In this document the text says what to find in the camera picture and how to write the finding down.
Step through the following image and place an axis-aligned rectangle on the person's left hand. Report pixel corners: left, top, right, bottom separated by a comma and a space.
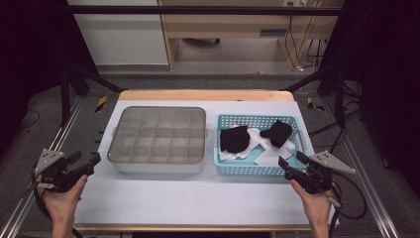
35, 174, 89, 222

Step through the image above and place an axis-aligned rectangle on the black horizontal bar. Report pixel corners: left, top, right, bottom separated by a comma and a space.
67, 5, 345, 16

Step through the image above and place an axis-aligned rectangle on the yellow black tape strip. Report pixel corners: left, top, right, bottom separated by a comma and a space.
306, 96, 326, 112
94, 95, 109, 114

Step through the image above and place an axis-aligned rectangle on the left hand-held gripper cable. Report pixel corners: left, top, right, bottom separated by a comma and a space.
31, 165, 84, 238

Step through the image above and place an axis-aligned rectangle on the white cabinet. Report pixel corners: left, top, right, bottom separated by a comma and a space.
67, 0, 169, 66

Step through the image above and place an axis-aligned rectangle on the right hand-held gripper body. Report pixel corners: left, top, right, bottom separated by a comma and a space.
285, 150, 357, 194

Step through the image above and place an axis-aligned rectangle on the person's right hand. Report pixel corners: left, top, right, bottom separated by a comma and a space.
290, 179, 335, 226

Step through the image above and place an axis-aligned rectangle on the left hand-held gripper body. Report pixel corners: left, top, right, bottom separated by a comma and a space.
34, 149, 97, 193

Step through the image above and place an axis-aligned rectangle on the yellow cable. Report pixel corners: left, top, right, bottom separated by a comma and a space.
285, 0, 323, 68

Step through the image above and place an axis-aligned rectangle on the white ribbed sock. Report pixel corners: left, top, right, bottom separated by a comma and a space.
217, 127, 265, 162
253, 138, 296, 168

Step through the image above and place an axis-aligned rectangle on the light blue perforated basket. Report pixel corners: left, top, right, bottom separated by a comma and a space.
213, 113, 311, 177

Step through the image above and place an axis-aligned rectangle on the wooden desk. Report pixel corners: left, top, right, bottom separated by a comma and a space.
157, 0, 345, 71

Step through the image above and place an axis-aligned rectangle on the black looped cable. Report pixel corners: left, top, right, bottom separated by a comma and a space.
340, 172, 368, 220

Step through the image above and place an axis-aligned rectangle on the black metal stand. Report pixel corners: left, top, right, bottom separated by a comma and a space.
280, 63, 348, 128
58, 62, 125, 127

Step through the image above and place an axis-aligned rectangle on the black cable bundle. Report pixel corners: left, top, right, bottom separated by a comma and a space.
308, 80, 365, 160

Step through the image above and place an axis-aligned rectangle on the black curtain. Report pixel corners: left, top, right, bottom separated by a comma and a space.
0, 0, 98, 157
321, 0, 420, 189

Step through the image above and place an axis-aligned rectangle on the white divided storage box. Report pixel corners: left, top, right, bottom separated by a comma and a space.
107, 105, 208, 176

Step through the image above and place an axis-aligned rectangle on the translucent grey box lid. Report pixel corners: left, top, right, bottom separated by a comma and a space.
107, 105, 207, 165

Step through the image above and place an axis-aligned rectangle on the aluminium rail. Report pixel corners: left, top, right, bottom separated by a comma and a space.
321, 97, 400, 238
0, 95, 85, 238

